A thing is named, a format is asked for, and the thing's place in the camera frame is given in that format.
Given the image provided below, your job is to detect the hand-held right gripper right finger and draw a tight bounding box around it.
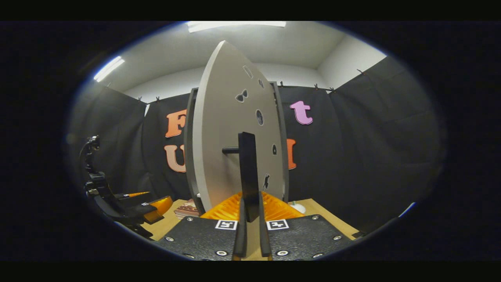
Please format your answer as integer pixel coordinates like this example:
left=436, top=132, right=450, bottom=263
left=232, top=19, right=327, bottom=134
left=258, top=191, right=355, bottom=260

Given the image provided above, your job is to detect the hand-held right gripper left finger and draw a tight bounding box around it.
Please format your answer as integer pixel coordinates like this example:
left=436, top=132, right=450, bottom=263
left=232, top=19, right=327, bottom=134
left=155, top=191, right=248, bottom=261

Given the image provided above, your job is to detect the black door handle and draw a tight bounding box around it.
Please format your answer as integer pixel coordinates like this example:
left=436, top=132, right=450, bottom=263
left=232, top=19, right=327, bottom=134
left=222, top=132, right=261, bottom=223

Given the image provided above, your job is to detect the dark grey cabinet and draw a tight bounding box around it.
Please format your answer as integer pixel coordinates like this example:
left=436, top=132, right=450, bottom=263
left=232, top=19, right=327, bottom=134
left=184, top=81, right=290, bottom=215

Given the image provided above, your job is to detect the beige cabinet door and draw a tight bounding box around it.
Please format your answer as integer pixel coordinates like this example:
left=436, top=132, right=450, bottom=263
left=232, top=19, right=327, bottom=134
left=192, top=40, right=290, bottom=214

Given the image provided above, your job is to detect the black backdrop cloth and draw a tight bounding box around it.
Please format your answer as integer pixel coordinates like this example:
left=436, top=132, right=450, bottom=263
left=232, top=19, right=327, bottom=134
left=67, top=55, right=447, bottom=235

